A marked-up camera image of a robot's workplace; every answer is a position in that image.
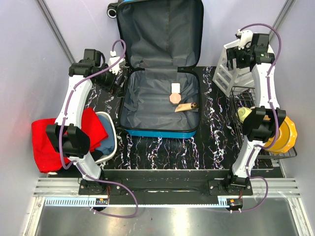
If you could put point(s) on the white plastic basin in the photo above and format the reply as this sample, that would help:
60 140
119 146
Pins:
83 139

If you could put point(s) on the yellow scalloped plate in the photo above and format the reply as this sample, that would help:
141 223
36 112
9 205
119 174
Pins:
286 139

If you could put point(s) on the white plastic drawer organizer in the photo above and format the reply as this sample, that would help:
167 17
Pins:
229 73

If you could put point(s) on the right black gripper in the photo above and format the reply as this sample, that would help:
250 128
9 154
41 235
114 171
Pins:
233 53

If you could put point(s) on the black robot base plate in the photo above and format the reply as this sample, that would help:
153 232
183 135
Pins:
205 182

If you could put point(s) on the black garment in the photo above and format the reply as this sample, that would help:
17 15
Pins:
96 155

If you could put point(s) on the blue garment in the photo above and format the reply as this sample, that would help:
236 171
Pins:
107 145

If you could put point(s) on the pale green cup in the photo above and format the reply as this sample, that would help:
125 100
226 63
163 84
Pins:
243 112

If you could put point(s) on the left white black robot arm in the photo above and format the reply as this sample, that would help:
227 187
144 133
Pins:
82 75

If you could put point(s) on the small white box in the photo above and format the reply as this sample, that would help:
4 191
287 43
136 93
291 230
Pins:
175 88

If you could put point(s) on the red garment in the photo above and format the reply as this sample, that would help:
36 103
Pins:
46 159

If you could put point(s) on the blue fish print suitcase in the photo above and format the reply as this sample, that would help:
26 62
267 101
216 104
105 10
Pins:
163 46

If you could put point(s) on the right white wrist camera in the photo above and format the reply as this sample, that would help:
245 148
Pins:
245 37

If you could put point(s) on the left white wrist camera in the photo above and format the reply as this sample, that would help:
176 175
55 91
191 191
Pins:
115 63

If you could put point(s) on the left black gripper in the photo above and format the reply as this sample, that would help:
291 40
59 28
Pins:
114 88

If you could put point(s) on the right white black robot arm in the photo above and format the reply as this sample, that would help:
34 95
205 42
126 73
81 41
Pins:
265 118

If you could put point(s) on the aluminium slotted rail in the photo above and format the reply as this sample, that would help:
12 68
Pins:
65 192

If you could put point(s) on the black wire dish rack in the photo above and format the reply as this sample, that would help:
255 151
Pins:
241 103

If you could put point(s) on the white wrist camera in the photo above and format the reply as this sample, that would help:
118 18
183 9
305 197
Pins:
245 37
115 63

